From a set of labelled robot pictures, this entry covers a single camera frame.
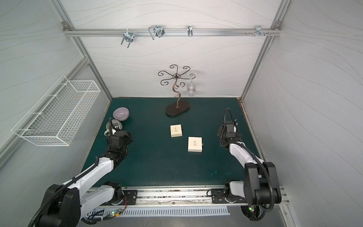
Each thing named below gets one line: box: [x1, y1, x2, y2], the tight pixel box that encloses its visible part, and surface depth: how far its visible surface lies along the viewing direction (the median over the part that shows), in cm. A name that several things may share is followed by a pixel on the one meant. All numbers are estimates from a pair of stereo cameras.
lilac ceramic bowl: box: [112, 106, 130, 122], surface depth 107 cm
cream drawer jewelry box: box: [170, 123, 183, 138], surface depth 100 cm
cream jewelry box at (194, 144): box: [187, 136, 204, 153], surface depth 92 cm
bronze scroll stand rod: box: [157, 64, 196, 109], surface depth 94 cm
